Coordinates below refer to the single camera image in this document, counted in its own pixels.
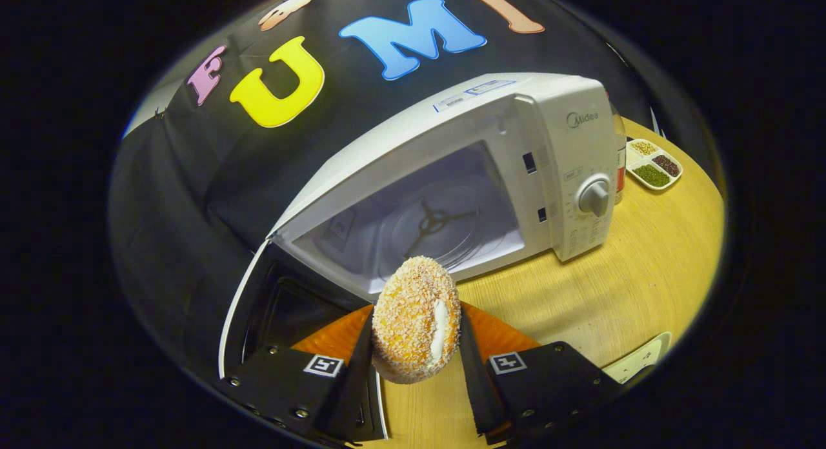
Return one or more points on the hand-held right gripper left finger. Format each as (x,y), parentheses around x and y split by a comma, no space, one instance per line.
(355,384)

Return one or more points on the glass microwave turntable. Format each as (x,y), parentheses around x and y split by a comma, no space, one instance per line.
(464,236)

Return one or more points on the white divided dish of beans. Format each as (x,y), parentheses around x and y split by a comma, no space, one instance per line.
(653,165)

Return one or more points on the crumb-coated cream donut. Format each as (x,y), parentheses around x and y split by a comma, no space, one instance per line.
(406,320)

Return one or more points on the white microwave oven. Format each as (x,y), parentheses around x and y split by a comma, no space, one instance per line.
(568,152)

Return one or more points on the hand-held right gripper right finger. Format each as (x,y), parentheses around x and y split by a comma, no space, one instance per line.
(477,384)

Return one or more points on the clear plastic bottle red label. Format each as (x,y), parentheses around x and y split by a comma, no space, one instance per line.
(620,165)

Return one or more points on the white speckled square plate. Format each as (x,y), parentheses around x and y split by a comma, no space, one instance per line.
(639,362)

